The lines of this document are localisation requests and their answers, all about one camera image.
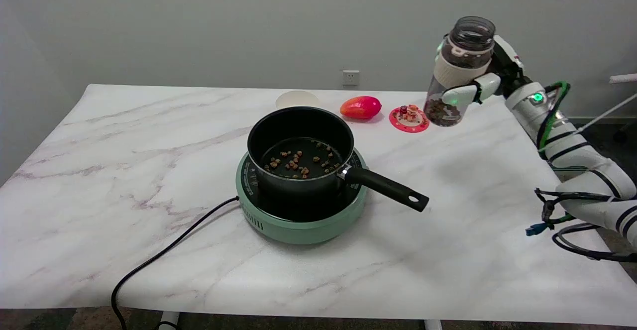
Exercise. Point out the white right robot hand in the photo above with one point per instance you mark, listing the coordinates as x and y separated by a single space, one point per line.
490 82

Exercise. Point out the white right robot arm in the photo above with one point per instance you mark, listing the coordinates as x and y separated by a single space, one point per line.
572 146

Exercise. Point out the brown nuts in pot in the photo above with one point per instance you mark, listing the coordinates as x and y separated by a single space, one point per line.
298 161

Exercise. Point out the red mango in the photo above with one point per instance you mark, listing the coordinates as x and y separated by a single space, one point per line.
361 107

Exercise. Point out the cream round lid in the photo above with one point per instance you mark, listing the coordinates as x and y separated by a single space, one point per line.
293 99

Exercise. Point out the green induction cooker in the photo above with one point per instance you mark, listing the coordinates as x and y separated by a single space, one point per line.
298 220

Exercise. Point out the white table leg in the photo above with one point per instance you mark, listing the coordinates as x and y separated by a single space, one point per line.
433 324
168 320

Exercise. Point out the white pipe at wall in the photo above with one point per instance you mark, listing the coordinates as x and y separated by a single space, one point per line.
623 78

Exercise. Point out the white wall outlet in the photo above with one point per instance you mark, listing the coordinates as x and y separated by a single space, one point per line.
351 77

